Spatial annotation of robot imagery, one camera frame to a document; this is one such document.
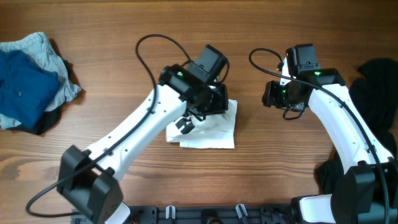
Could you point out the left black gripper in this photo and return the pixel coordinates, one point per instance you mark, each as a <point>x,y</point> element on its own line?
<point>220,104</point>

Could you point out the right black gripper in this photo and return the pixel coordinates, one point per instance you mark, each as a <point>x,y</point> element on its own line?
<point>270,97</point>

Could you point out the white t-shirt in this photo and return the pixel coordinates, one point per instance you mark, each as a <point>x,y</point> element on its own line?
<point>215,132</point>

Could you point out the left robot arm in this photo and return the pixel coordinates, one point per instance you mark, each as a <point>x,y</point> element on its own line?
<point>89,179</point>

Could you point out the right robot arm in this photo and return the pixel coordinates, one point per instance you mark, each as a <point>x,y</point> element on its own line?
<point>367,191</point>

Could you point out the black garment right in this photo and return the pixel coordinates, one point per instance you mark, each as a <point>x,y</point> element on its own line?
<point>375,97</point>

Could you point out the folded black garment left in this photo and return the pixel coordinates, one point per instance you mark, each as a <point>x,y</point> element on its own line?
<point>46,122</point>

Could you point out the folded light denim garment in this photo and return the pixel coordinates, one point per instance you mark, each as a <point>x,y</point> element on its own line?
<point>39,49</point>

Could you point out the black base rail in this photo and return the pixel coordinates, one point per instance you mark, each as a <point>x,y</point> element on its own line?
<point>268,214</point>

